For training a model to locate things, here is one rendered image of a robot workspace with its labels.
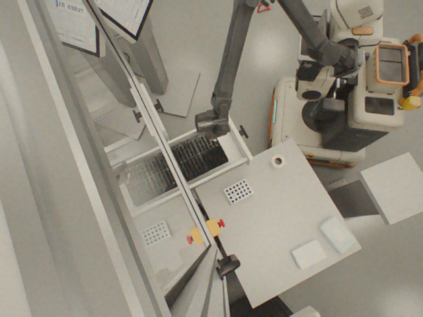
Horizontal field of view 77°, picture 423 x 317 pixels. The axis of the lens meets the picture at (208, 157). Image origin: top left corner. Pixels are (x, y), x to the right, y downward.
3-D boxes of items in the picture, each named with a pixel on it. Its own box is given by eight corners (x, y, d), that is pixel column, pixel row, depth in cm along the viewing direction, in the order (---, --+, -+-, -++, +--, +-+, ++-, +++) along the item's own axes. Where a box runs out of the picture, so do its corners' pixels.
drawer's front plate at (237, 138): (224, 117, 139) (224, 107, 128) (251, 165, 131) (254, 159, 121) (221, 118, 138) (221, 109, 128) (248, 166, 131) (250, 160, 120)
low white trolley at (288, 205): (268, 169, 213) (292, 137, 140) (309, 242, 197) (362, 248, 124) (203, 202, 208) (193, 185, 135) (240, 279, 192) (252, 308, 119)
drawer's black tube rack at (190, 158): (212, 133, 135) (211, 128, 128) (228, 162, 130) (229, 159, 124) (172, 152, 133) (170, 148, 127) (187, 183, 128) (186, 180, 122)
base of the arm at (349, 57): (357, 70, 99) (357, 43, 102) (346, 61, 95) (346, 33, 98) (336, 79, 106) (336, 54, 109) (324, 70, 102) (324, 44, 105)
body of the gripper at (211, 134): (202, 126, 113) (204, 119, 106) (224, 119, 115) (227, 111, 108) (208, 140, 112) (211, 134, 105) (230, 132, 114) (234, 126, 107)
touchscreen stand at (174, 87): (199, 73, 240) (186, -35, 142) (186, 117, 228) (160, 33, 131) (148, 63, 245) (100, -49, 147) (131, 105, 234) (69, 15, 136)
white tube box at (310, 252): (312, 238, 126) (316, 238, 121) (322, 256, 124) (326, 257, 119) (289, 251, 125) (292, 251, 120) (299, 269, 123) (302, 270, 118)
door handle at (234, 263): (233, 250, 70) (238, 256, 52) (238, 259, 69) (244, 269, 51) (217, 259, 70) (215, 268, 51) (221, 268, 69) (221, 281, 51)
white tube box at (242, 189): (244, 179, 135) (245, 177, 131) (252, 193, 133) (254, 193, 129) (223, 191, 134) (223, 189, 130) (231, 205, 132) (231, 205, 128)
